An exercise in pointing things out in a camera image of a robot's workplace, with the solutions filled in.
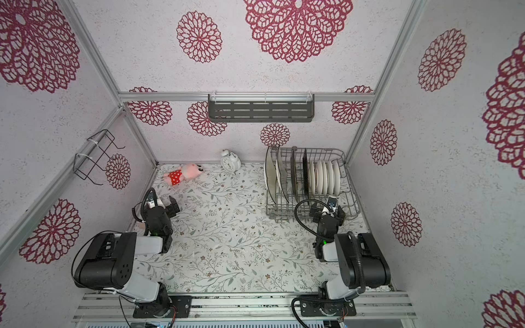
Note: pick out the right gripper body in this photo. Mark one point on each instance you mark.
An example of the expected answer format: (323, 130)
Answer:
(328, 219)

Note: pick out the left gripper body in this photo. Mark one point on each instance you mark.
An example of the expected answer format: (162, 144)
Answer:
(169, 207)

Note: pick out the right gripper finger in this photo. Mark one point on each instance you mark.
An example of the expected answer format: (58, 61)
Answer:
(340, 215)
(315, 210)

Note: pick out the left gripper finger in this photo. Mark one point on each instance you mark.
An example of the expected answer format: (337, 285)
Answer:
(172, 209)
(139, 214)

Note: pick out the white square plate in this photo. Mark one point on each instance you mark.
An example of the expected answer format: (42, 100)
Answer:
(270, 175)
(282, 175)

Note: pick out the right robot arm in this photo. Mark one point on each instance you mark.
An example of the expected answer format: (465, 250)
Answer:
(361, 262)

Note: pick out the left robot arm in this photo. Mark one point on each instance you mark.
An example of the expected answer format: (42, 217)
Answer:
(107, 265)

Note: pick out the black square plate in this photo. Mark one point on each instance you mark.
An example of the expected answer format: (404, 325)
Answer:
(306, 185)
(294, 175)

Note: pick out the pink plush toy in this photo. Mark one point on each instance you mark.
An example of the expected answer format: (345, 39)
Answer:
(185, 172)

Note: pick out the white round plate three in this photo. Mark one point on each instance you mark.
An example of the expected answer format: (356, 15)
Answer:
(328, 180)

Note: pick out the white round plate four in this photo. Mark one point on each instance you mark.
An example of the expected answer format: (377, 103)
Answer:
(337, 178)

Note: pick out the white round plate two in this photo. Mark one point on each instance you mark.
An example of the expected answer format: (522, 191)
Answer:
(319, 177)

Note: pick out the white round plate one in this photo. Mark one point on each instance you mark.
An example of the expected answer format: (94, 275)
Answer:
(312, 179)

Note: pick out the white alarm clock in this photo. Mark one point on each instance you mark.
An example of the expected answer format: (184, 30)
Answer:
(230, 161)

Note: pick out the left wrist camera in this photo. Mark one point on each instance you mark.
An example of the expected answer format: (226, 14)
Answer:
(152, 201)

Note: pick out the grey wire dish rack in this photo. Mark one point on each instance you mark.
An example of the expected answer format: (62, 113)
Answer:
(283, 211)

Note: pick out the black wire wall holder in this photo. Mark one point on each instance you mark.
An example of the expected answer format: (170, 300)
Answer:
(85, 163)

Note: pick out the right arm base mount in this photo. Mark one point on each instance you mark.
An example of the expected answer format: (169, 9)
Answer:
(311, 306)

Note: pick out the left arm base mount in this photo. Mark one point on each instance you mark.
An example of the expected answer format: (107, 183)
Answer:
(164, 307)

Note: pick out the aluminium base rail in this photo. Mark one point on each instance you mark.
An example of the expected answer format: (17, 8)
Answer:
(265, 306)

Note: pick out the grey wall shelf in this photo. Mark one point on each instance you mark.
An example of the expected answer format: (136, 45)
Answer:
(261, 110)

